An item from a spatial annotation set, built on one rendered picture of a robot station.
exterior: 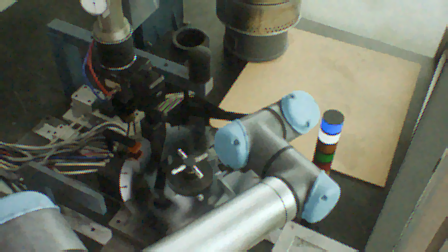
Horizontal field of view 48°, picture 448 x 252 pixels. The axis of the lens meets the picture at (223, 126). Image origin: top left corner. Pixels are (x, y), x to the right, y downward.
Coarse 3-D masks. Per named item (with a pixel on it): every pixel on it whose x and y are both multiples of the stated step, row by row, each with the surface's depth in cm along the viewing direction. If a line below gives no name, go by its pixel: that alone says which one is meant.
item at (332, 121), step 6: (324, 114) 106; (330, 114) 106; (336, 114) 106; (342, 114) 106; (324, 120) 105; (330, 120) 105; (336, 120) 105; (342, 120) 105; (324, 126) 106; (330, 126) 105; (336, 126) 105; (330, 132) 106; (336, 132) 106
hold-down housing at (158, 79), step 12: (144, 72) 97; (132, 84) 100; (144, 84) 98; (156, 84) 98; (144, 96) 100; (156, 96) 100; (156, 108) 104; (144, 120) 108; (156, 120) 107; (144, 132) 110; (156, 132) 108
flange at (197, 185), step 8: (176, 160) 122; (200, 160) 123; (168, 168) 121; (200, 168) 121; (208, 168) 121; (168, 176) 119; (176, 176) 119; (184, 176) 118; (192, 176) 117; (208, 176) 119; (176, 184) 118; (184, 184) 117; (192, 184) 117; (200, 184) 118; (208, 184) 118; (184, 192) 116; (192, 192) 116
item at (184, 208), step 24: (144, 144) 127; (168, 144) 127; (192, 144) 127; (144, 168) 122; (216, 168) 122; (144, 192) 117; (168, 192) 117; (216, 192) 117; (144, 216) 113; (168, 216) 113; (192, 216) 113
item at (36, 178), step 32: (96, 0) 88; (96, 64) 103; (128, 64) 102; (128, 96) 108; (32, 128) 156; (128, 128) 118; (0, 192) 140; (64, 192) 116; (96, 192) 111; (96, 224) 133; (128, 224) 123
